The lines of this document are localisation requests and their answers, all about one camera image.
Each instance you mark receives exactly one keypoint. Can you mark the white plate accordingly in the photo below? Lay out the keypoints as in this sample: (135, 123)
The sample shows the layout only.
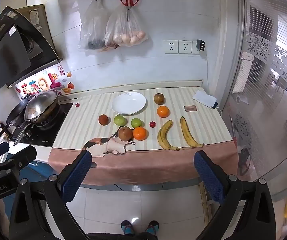
(128, 103)

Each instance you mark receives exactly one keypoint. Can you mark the brown rectangular cloth label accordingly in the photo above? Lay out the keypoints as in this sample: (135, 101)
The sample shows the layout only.
(190, 108)

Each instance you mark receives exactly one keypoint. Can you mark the striped cat print tablecloth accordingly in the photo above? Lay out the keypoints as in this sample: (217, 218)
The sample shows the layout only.
(91, 112)

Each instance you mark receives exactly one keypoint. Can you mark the black gas stove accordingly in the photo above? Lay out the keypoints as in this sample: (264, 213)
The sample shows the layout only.
(51, 127)

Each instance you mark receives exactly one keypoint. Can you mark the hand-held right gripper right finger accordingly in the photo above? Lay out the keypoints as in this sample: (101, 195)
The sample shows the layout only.
(208, 177)

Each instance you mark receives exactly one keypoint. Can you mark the dark phone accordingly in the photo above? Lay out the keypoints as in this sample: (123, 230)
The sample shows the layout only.
(216, 105)

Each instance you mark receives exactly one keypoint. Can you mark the black frying pan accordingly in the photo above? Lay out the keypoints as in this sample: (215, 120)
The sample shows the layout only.
(14, 113)

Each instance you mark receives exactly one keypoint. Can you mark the brown pear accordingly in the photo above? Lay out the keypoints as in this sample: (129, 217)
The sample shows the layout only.
(159, 99)
(125, 134)

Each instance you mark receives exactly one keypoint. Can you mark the colourful wall stickers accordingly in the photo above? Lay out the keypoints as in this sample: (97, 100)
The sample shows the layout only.
(39, 83)

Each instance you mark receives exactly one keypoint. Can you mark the green apple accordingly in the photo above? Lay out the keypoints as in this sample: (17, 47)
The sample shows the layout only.
(136, 123)
(120, 120)

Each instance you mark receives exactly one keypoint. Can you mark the clear plastic bag of eggs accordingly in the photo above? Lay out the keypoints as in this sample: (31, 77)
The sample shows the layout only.
(126, 33)

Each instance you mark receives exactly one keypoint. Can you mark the dark red apple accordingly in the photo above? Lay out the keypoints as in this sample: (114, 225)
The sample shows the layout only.
(103, 119)

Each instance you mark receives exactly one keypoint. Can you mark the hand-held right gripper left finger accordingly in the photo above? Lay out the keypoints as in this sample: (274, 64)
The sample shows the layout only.
(76, 175)

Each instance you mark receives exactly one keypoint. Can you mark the frosted glass door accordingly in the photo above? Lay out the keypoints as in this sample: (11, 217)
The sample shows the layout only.
(266, 92)

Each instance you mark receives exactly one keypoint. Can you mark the black range hood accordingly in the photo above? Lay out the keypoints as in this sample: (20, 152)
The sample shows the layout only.
(8, 55)

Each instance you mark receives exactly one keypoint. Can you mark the person's left shoe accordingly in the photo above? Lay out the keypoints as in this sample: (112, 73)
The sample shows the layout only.
(127, 228)

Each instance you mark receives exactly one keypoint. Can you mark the orange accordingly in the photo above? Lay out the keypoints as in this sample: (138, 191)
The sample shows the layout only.
(140, 133)
(163, 111)

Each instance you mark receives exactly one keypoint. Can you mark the spotted yellow banana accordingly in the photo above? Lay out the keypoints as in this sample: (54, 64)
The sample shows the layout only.
(188, 133)
(163, 135)

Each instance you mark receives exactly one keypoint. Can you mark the steel wok with lid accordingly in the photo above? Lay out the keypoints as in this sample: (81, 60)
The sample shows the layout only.
(42, 103)

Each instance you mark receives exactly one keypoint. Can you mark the white wall outlet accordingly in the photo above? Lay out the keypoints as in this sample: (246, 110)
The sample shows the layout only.
(185, 47)
(171, 47)
(195, 51)

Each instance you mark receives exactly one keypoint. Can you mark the black charger plug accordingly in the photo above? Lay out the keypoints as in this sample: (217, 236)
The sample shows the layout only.
(201, 45)

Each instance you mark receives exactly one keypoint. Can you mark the small red cherry tomato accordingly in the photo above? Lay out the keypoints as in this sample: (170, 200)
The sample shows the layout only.
(153, 124)

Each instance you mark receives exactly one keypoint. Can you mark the white paper sheet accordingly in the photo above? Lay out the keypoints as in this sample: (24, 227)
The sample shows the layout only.
(203, 98)

